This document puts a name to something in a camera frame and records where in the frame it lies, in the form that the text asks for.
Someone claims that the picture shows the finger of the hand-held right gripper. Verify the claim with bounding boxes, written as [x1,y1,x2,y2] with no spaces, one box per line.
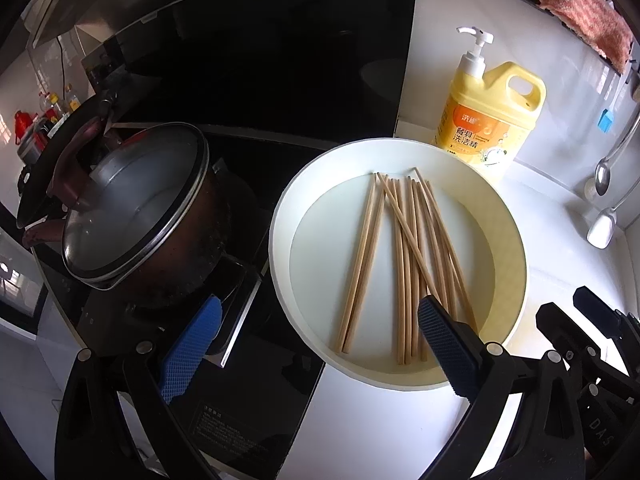
[573,285,640,351]
[534,301,628,372]

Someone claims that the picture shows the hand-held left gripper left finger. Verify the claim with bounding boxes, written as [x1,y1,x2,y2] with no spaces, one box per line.
[55,296,224,480]

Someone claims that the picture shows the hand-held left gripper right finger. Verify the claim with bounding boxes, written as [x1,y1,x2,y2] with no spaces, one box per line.
[417,295,586,480]

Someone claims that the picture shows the group of wooden chopsticks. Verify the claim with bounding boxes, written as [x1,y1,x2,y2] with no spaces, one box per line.
[333,167,482,366]

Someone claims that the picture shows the white plastic bowl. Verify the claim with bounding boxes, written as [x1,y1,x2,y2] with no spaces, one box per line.
[268,138,530,392]

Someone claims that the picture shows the black glass cooktop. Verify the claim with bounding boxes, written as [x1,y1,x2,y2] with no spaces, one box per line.
[34,125,332,472]

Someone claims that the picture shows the steel spatula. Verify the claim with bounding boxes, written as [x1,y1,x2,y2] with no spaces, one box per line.
[586,159,640,250]

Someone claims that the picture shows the brown cooking pot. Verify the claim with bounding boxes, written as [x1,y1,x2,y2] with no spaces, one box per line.
[70,125,262,312]

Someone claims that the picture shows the steel ladle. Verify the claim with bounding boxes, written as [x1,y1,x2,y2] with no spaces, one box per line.
[593,109,640,197]

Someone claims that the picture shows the glass pot lid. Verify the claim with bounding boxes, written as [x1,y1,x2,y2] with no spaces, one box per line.
[60,121,210,282]

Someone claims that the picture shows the blue silicone brush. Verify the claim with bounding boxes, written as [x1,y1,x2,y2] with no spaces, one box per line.
[598,94,619,134]

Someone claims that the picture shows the yellow dish soap bottle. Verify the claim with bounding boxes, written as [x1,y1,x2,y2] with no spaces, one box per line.
[433,26,546,187]

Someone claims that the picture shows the red plastic container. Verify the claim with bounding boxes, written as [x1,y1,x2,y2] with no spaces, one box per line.
[13,109,39,147]

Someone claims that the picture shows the pink dishcloth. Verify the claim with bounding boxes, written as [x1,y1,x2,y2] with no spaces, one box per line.
[524,0,634,74]

